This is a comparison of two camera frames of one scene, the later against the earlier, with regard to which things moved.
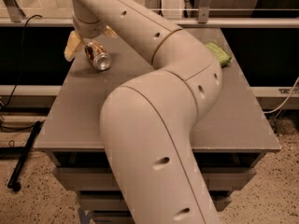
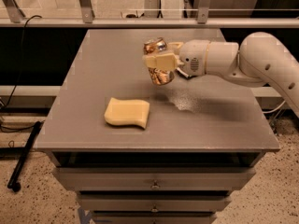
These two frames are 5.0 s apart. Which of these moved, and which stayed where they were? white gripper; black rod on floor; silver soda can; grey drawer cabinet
Moved: silver soda can; white gripper
Stayed: grey drawer cabinet; black rod on floor
